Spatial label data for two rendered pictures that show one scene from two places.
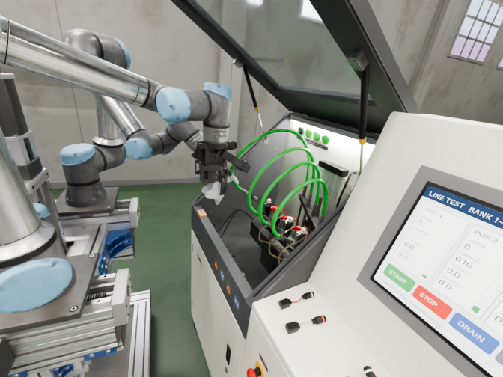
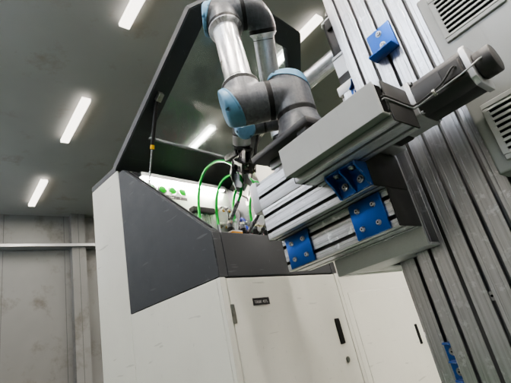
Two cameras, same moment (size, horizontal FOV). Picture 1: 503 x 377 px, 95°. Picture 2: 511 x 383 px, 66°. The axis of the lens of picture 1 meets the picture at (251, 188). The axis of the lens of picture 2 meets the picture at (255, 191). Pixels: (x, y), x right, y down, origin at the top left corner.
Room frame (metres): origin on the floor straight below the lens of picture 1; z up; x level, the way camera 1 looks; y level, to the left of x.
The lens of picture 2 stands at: (1.34, 1.58, 0.55)
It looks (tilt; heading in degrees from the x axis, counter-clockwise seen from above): 22 degrees up; 251
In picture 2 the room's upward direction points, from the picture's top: 13 degrees counter-clockwise
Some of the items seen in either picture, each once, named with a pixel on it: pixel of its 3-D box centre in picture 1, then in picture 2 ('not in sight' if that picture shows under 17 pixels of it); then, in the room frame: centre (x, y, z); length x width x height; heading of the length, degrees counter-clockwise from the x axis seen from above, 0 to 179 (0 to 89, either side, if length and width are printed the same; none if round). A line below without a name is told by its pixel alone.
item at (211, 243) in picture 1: (216, 254); (278, 256); (0.80, 0.12, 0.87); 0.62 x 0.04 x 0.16; 31
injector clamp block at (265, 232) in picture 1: (277, 252); not in sight; (0.82, -0.15, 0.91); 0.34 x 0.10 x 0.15; 31
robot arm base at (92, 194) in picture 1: (84, 188); (300, 129); (0.87, 0.71, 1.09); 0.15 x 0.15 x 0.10
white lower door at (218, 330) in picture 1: (209, 319); (309, 370); (0.80, 0.13, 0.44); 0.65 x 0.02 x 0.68; 31
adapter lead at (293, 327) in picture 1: (306, 323); not in sight; (0.44, -0.20, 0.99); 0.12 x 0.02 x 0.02; 112
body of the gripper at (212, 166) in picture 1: (212, 161); not in sight; (0.66, 0.13, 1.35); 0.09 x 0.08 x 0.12; 121
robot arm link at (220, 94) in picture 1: (215, 105); not in sight; (0.66, 0.12, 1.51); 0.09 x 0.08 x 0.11; 139
